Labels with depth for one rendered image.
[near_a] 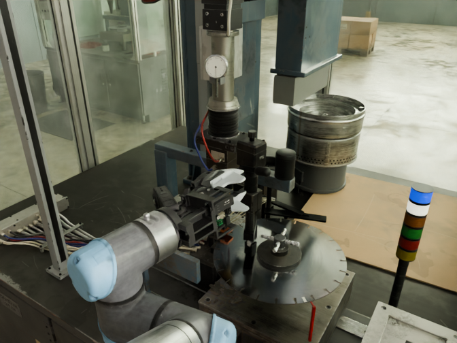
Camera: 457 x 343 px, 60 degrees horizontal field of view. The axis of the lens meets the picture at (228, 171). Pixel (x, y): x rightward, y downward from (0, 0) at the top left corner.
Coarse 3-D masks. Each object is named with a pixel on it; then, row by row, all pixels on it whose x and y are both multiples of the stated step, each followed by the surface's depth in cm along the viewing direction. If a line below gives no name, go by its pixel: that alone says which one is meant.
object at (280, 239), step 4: (284, 228) 102; (284, 232) 100; (264, 236) 99; (268, 236) 99; (272, 236) 99; (276, 236) 98; (280, 236) 98; (284, 236) 98; (276, 240) 97; (280, 240) 97; (284, 240) 97; (288, 240) 97; (276, 244) 96; (280, 244) 97; (284, 244) 98; (292, 244) 97; (296, 244) 96; (276, 248) 94; (280, 248) 98
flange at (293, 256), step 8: (272, 240) 104; (264, 248) 101; (272, 248) 98; (288, 248) 99; (296, 248) 101; (264, 256) 98; (272, 256) 98; (280, 256) 98; (288, 256) 98; (296, 256) 98; (264, 264) 97; (272, 264) 96; (280, 264) 95; (288, 264) 95; (296, 264) 96
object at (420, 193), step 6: (414, 186) 89; (420, 186) 89; (426, 186) 89; (414, 192) 88; (420, 192) 87; (426, 192) 86; (432, 192) 87; (414, 198) 88; (420, 198) 87; (426, 198) 87
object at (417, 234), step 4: (404, 224) 92; (404, 228) 93; (408, 228) 91; (412, 228) 91; (404, 232) 93; (408, 232) 92; (412, 232) 91; (416, 232) 91; (420, 232) 91; (404, 236) 93; (408, 236) 92; (412, 236) 92; (416, 236) 92; (420, 236) 92
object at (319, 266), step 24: (240, 240) 105; (264, 240) 105; (312, 240) 105; (216, 264) 97; (240, 264) 97; (312, 264) 97; (336, 264) 97; (240, 288) 90; (264, 288) 90; (288, 288) 90; (312, 288) 90; (336, 288) 90
